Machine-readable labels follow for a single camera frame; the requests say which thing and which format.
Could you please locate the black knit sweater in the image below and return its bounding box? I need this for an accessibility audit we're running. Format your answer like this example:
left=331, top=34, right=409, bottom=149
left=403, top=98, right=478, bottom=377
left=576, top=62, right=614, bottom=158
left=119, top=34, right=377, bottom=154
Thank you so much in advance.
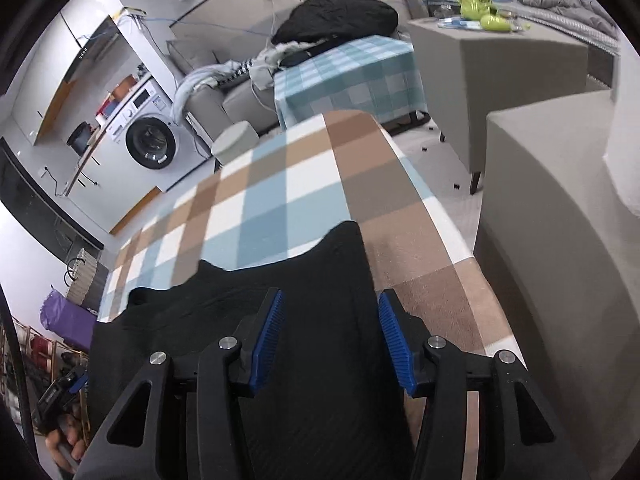
left=88, top=221, right=414, bottom=479

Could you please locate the person's left hand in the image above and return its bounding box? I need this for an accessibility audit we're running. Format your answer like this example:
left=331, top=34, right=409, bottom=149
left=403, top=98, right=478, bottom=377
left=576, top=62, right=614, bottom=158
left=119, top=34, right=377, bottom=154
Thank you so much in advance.
left=43, top=404, right=87, bottom=479

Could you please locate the wooden shoe rack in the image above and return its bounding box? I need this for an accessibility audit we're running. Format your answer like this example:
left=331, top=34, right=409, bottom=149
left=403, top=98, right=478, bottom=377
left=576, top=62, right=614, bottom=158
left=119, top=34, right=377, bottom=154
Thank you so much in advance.
left=1, top=312, right=90, bottom=452

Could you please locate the purple bag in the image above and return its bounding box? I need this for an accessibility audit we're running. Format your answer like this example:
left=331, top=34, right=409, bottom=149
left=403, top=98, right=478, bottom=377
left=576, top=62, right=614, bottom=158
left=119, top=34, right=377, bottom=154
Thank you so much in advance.
left=40, top=288, right=96, bottom=350

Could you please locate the woven laundry basket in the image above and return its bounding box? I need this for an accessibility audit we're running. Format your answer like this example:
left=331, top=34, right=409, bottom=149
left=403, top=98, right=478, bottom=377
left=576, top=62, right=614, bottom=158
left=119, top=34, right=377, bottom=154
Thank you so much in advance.
left=63, top=248, right=108, bottom=314

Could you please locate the white kitchen counter cabinet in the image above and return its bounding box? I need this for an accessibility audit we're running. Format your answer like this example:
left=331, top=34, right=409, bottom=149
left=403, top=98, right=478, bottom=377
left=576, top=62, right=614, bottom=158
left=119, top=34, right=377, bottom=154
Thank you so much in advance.
left=29, top=123, right=166, bottom=236

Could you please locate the checkered plaid table cloth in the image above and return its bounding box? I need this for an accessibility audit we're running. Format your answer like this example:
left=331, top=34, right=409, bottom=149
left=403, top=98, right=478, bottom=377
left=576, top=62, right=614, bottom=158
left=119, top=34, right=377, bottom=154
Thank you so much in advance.
left=96, top=110, right=516, bottom=453

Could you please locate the black cooking pot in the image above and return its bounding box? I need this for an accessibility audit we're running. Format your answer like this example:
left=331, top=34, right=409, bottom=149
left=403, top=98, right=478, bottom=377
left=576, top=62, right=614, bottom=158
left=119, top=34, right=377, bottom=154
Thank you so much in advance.
left=66, top=122, right=93, bottom=156

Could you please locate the white front-load washing machine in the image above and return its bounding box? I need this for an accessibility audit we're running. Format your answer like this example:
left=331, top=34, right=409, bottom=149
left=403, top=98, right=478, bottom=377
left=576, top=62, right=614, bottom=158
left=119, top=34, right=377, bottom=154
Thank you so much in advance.
left=96, top=77, right=210, bottom=192

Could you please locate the white round stool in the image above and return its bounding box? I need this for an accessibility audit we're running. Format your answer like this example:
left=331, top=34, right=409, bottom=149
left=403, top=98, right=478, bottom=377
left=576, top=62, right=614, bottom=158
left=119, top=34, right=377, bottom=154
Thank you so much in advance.
left=212, top=122, right=259, bottom=166

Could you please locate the grey sofa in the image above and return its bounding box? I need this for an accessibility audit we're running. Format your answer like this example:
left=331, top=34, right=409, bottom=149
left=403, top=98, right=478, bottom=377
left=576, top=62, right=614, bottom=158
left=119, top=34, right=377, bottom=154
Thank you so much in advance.
left=166, top=9, right=291, bottom=140

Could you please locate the range hood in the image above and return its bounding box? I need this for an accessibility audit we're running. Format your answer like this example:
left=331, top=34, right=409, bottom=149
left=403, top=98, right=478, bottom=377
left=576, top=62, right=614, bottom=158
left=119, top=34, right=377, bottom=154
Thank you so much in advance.
left=58, top=16, right=124, bottom=88

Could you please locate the beige side cabinet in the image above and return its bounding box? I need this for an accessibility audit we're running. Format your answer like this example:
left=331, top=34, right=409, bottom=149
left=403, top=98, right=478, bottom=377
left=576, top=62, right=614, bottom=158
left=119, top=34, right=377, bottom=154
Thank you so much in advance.
left=408, top=18, right=588, bottom=194

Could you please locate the white blanket on sofa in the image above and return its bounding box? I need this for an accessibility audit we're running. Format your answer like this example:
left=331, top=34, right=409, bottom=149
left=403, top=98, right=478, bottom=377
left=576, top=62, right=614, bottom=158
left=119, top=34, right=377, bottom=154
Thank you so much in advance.
left=171, top=58, right=253, bottom=124

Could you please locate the teal checkered small table cloth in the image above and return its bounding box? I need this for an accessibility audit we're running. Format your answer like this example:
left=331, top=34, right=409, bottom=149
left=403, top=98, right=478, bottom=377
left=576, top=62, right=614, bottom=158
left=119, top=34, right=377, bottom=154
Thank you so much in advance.
left=274, top=36, right=427, bottom=130

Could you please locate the green toy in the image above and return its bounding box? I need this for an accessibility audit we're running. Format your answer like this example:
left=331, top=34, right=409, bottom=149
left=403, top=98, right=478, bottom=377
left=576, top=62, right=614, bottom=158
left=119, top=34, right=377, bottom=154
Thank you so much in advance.
left=458, top=0, right=513, bottom=32

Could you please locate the black quilted jacket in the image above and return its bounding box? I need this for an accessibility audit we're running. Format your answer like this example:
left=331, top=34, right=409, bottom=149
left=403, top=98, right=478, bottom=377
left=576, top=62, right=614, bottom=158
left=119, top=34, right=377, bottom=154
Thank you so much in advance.
left=271, top=0, right=399, bottom=44

